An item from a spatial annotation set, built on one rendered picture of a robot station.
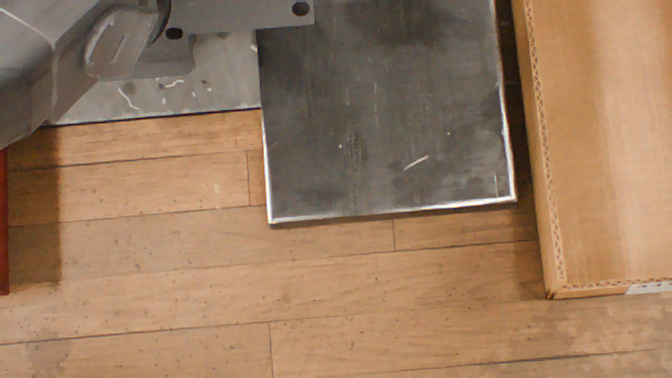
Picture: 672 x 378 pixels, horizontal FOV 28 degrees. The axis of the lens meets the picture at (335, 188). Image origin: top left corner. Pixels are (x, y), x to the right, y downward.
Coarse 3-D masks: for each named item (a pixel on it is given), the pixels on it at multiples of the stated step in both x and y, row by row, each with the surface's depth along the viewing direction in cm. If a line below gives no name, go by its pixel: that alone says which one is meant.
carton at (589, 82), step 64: (512, 0) 94; (576, 0) 95; (640, 0) 95; (576, 64) 94; (640, 64) 93; (576, 128) 92; (640, 128) 92; (576, 192) 91; (640, 192) 91; (576, 256) 90; (640, 256) 90
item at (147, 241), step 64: (64, 128) 95; (128, 128) 94; (192, 128) 94; (256, 128) 94; (512, 128) 93; (64, 192) 93; (128, 192) 93; (192, 192) 93; (256, 192) 93; (64, 256) 92; (128, 256) 92; (192, 256) 92; (256, 256) 92; (320, 256) 91; (384, 256) 91; (448, 256) 91; (512, 256) 91; (0, 320) 91; (64, 320) 91; (128, 320) 91; (192, 320) 91; (256, 320) 90; (320, 320) 90; (384, 320) 90; (448, 320) 90; (512, 320) 90; (576, 320) 90; (640, 320) 89
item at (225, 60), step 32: (224, 32) 96; (512, 32) 95; (224, 64) 95; (256, 64) 95; (512, 64) 94; (96, 96) 95; (128, 96) 95; (160, 96) 95; (192, 96) 95; (224, 96) 95; (256, 96) 95
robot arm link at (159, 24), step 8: (144, 0) 66; (152, 0) 66; (160, 0) 68; (152, 8) 67; (160, 8) 68; (160, 16) 68; (160, 24) 69; (152, 32) 67; (152, 40) 68; (144, 48) 67
